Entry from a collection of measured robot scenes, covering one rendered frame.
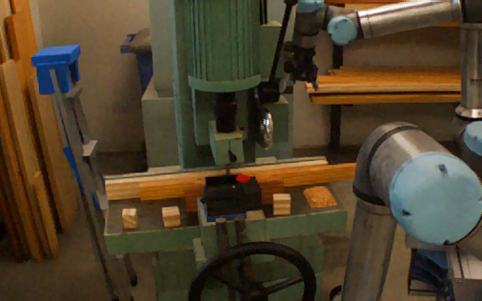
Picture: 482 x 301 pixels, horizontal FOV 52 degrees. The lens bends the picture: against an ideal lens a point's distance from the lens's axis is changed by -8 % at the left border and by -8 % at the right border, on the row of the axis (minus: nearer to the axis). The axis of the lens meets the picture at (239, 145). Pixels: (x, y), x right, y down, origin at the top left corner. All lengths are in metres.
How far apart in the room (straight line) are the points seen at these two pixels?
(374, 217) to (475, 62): 0.82
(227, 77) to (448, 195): 0.68
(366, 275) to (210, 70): 0.59
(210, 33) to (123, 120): 2.76
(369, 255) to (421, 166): 0.26
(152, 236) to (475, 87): 0.99
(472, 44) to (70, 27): 2.88
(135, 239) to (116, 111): 2.67
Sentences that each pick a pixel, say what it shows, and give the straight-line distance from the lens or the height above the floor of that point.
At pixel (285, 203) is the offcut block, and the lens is 1.30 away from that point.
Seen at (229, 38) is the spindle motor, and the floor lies 1.32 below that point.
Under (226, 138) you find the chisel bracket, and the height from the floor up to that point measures 1.07.
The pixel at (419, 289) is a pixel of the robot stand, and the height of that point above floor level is 0.53.
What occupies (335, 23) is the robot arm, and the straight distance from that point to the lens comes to 1.37.
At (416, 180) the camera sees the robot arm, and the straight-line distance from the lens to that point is 0.67.
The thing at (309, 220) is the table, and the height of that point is 0.88.
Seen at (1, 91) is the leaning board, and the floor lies 0.92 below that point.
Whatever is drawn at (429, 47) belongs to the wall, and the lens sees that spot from 3.97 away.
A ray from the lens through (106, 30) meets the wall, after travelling 3.76.
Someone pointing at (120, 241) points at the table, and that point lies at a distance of 1.29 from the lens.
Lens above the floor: 1.57
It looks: 23 degrees down
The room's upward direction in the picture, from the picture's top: 2 degrees counter-clockwise
